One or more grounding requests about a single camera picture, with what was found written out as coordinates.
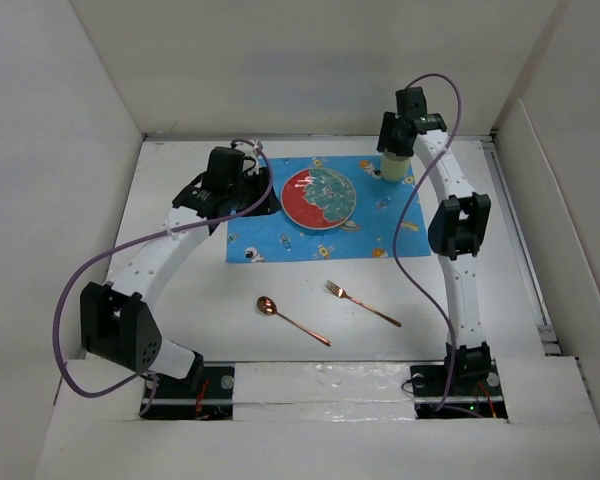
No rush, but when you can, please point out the pale yellow paper cup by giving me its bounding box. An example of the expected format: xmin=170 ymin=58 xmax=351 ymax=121
xmin=380 ymin=151 xmax=412 ymax=183

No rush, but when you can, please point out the red and teal plate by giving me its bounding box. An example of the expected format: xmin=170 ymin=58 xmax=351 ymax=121
xmin=279 ymin=168 xmax=357 ymax=231

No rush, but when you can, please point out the copper spoon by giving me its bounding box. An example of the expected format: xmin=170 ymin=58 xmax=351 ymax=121
xmin=256 ymin=295 xmax=332 ymax=348

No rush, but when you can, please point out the copper fork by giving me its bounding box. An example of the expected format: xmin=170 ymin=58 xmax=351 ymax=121
xmin=325 ymin=280 xmax=402 ymax=328

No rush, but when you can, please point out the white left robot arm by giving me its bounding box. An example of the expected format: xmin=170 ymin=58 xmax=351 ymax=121
xmin=80 ymin=140 xmax=280 ymax=397

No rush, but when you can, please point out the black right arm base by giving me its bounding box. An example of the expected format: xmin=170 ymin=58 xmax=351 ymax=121
xmin=401 ymin=342 xmax=508 ymax=420

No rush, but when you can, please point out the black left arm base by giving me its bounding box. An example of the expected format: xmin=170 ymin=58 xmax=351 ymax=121
xmin=139 ymin=354 xmax=236 ymax=421

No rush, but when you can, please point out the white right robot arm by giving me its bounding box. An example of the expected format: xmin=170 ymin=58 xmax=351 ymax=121
xmin=377 ymin=86 xmax=491 ymax=394

